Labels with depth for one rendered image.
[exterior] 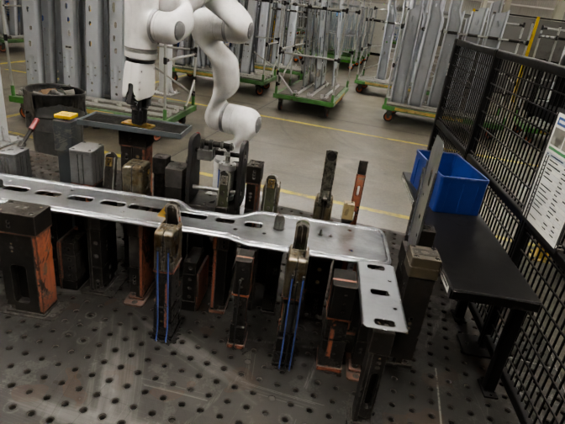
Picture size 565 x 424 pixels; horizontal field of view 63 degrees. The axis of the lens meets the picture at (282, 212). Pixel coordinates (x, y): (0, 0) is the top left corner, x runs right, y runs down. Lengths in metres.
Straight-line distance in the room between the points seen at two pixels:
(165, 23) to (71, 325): 0.87
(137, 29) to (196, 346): 0.86
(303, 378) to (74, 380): 0.58
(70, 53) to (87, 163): 4.68
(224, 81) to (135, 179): 0.50
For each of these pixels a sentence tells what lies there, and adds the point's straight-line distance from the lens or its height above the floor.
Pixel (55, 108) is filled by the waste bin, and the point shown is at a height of 0.61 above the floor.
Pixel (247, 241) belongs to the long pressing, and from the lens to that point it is 1.30.
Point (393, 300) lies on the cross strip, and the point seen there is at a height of 1.00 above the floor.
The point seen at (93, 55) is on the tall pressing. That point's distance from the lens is 6.11.
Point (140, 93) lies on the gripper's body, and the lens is 1.33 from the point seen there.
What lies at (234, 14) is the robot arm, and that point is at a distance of 1.64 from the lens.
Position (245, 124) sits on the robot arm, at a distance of 1.85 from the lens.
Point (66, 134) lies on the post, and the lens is 1.85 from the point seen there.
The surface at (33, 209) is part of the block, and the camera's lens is 1.43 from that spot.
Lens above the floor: 1.61
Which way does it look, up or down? 24 degrees down
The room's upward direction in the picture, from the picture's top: 7 degrees clockwise
